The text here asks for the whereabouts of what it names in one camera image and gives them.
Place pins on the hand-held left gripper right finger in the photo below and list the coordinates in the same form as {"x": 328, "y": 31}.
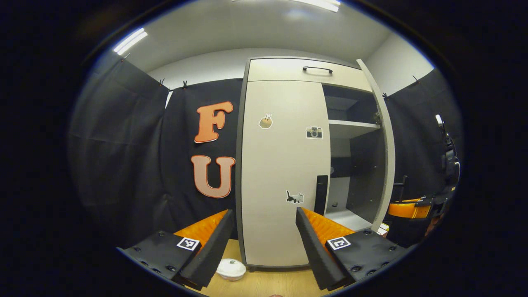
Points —
{"x": 315, "y": 255}

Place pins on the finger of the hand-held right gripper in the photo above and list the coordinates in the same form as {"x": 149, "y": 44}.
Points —
{"x": 408, "y": 209}

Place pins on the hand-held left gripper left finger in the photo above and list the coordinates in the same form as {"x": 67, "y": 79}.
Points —
{"x": 214, "y": 247}

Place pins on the cabinet door with headphone sticker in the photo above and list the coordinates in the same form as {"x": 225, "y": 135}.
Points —
{"x": 385, "y": 165}

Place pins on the white double-door shoe cabinet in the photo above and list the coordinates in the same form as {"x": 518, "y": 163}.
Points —
{"x": 365, "y": 177}

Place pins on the cabinet door with camera sticker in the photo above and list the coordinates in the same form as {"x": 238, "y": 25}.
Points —
{"x": 280, "y": 165}

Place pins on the white cabinet shelf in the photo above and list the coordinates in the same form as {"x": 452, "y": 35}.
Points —
{"x": 346, "y": 218}
{"x": 350, "y": 128}

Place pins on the white cabinet drawer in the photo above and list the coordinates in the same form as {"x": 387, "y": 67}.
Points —
{"x": 280, "y": 70}

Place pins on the white lidded bowl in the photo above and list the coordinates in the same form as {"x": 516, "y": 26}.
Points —
{"x": 231, "y": 270}

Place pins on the black backdrop cloth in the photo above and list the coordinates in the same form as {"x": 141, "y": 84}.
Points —
{"x": 123, "y": 144}

